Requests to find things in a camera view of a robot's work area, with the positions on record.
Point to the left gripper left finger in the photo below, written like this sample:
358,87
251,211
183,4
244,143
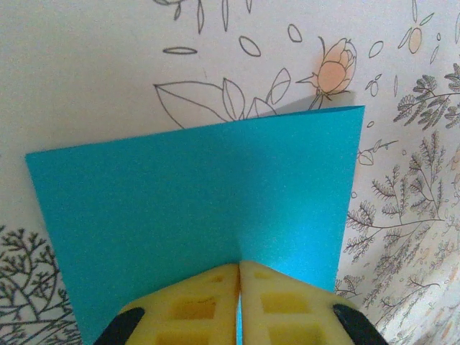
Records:
194,309

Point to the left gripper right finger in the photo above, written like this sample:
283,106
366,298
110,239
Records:
287,309

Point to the blue paper sheet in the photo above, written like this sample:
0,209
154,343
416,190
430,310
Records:
197,197

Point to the floral table cloth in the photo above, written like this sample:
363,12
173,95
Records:
90,72

